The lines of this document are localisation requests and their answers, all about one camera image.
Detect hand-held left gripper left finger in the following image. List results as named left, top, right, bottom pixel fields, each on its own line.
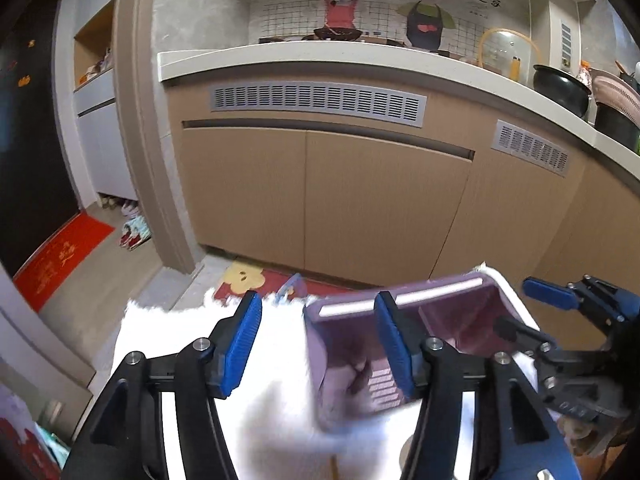
left=62, top=291, right=263, bottom=480

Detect white textured towel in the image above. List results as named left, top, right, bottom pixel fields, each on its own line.
left=116, top=262, right=566, bottom=480

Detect long grey vent grille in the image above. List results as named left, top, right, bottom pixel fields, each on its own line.
left=209, top=83, right=428, bottom=127

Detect cartoon couple wall poster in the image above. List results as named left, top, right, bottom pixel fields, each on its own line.
left=250, top=0, right=531, bottom=51

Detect beige kitchen cabinet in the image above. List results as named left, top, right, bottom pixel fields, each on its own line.
left=167, top=80, right=640, bottom=361

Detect shoes under cabinet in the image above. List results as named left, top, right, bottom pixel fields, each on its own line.
left=97, top=195, right=139, bottom=217

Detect white shoe cabinet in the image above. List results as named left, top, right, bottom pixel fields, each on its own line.
left=72, top=0, right=141, bottom=206

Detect short grey vent grille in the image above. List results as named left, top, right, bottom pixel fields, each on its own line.
left=490, top=120, right=571, bottom=177

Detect dark wok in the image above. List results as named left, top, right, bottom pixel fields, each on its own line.
left=312, top=27, right=363, bottom=42

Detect white kitchen countertop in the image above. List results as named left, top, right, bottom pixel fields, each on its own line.
left=157, top=42, right=640, bottom=181

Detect black bucket pot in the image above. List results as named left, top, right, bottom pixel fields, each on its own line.
left=594, top=102, right=640, bottom=155

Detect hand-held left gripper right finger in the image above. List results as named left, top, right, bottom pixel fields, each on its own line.
left=374, top=290, right=583, bottom=480

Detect purple plastic utensil holder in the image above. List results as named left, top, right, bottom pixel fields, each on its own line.
left=303, top=272, right=521, bottom=433

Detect pair of patterned slippers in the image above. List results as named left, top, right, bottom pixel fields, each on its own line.
left=120, top=215, right=151, bottom=250

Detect red gift bag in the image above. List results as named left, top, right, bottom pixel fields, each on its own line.
left=0, top=385, right=71, bottom=480

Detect red doormat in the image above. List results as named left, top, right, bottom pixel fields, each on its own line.
left=12, top=214, right=117, bottom=311

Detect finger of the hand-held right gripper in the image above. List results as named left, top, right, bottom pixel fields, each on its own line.
left=494, top=316, right=558, bottom=361
left=522, top=274, right=626, bottom=333

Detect black entrance door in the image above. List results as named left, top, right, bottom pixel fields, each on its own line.
left=0, top=0, right=78, bottom=276

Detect flower print floor rug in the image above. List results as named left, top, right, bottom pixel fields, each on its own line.
left=215, top=258, right=351, bottom=306

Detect pink striped basket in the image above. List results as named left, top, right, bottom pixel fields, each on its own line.
left=590, top=67, right=640, bottom=126

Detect black cooking pot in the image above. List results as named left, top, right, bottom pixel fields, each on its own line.
left=532, top=64, right=593, bottom=120

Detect round glass lid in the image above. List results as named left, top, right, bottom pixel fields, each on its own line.
left=477, top=27, right=543, bottom=78

